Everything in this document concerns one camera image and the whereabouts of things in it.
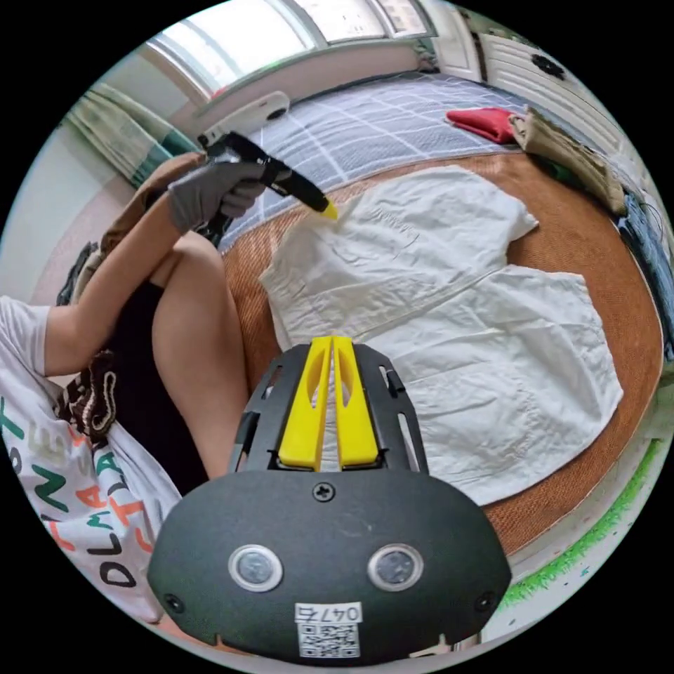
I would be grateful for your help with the person's left forearm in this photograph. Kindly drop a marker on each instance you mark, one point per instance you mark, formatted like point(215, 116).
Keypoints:
point(113, 274)

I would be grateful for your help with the window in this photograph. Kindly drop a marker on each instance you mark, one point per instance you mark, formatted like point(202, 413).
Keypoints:
point(295, 37)

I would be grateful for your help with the bed with woven mat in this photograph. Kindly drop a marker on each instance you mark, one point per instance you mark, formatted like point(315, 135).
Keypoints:
point(579, 253)

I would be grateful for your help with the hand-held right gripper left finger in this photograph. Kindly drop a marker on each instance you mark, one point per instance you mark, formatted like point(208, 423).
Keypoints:
point(305, 416)

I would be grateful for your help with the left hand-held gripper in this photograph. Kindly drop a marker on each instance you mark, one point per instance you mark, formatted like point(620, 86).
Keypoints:
point(274, 168)

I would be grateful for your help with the white cupboard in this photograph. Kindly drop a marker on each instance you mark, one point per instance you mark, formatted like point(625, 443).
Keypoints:
point(532, 73)

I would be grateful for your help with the striped curtain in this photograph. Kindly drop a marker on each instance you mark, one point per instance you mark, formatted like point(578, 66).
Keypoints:
point(123, 134)

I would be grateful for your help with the person's left hand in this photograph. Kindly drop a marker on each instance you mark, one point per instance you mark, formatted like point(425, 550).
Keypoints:
point(210, 190)

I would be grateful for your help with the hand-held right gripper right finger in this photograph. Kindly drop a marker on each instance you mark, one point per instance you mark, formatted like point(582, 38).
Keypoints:
point(354, 421)

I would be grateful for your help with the person's body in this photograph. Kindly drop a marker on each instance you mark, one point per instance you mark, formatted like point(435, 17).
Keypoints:
point(131, 379)

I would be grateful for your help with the white shorts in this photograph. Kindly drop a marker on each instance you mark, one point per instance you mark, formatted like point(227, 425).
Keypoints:
point(447, 326)

